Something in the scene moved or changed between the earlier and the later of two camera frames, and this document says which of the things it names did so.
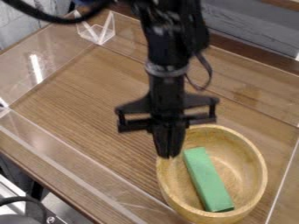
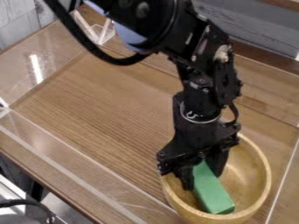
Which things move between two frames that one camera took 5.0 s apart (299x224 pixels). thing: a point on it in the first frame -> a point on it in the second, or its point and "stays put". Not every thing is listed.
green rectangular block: x=210 y=184 stays put
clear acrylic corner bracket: x=98 y=33 stays put
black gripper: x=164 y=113 -> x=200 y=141
